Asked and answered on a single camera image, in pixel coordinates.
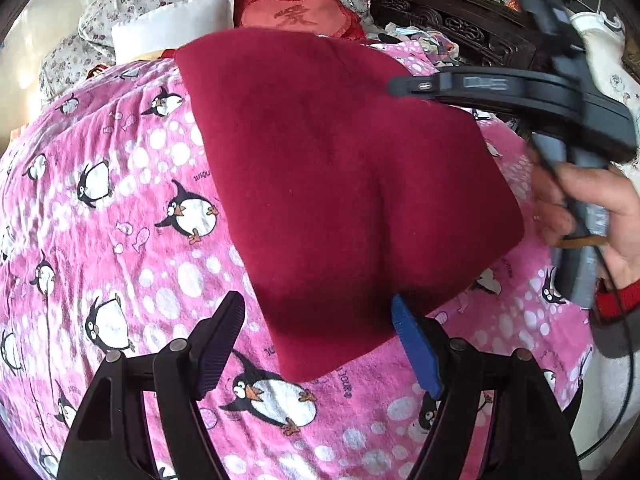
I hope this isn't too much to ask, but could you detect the white chair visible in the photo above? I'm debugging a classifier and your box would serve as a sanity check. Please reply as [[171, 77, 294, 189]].
[[570, 10, 640, 111]]

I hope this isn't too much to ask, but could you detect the dark red shirt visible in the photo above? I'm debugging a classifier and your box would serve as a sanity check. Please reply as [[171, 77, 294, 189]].
[[175, 27, 526, 383]]

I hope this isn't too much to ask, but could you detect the pink penguin blanket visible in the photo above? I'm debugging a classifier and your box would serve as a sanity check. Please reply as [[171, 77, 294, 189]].
[[0, 40, 596, 480]]

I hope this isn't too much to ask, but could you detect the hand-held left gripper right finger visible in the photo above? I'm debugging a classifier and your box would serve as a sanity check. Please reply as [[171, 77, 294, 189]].
[[391, 294, 583, 480]]

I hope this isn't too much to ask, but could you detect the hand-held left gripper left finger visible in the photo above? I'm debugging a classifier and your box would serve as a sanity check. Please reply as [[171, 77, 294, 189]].
[[57, 290, 247, 480]]

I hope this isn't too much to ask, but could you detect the red heart cushion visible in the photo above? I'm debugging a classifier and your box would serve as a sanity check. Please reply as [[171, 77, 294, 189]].
[[234, 0, 366, 41]]

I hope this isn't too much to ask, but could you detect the white pillow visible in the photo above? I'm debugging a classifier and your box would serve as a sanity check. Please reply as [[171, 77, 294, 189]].
[[111, 0, 236, 58]]

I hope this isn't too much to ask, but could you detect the dark carved wooden headboard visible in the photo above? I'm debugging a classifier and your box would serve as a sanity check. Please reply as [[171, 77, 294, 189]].
[[357, 0, 551, 73]]

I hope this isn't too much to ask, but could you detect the black cable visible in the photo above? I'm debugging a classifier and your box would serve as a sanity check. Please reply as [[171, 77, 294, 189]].
[[575, 260, 632, 461]]

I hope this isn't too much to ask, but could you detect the pile of small clothes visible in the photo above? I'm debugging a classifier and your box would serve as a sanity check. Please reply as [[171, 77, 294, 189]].
[[377, 22, 463, 68]]

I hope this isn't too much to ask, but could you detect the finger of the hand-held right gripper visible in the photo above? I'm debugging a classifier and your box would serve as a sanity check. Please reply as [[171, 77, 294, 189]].
[[389, 74, 453, 107]]

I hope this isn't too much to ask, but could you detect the person's right hand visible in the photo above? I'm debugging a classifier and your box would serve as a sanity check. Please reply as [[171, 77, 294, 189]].
[[530, 160, 640, 291]]

